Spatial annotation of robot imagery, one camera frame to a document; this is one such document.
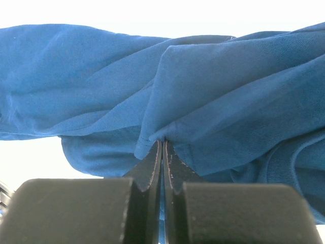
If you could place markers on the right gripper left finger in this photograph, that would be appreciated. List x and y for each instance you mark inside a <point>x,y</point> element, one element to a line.
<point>112,210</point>

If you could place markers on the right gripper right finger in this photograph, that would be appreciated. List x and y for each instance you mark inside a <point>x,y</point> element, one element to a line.
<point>200,212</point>

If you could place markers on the blue t shirt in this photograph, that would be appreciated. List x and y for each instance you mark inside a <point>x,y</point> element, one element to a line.
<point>241,110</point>

